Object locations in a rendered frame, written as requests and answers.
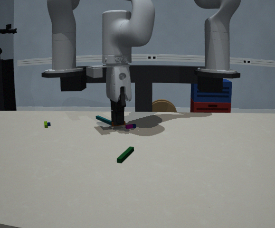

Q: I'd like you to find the dark green rod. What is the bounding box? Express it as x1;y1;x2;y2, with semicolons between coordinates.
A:
117;147;134;163

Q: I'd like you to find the dark teal rod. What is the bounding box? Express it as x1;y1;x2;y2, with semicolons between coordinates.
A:
96;116;112;125

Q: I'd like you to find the small magenta block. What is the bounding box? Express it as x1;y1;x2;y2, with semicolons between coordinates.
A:
125;124;133;129

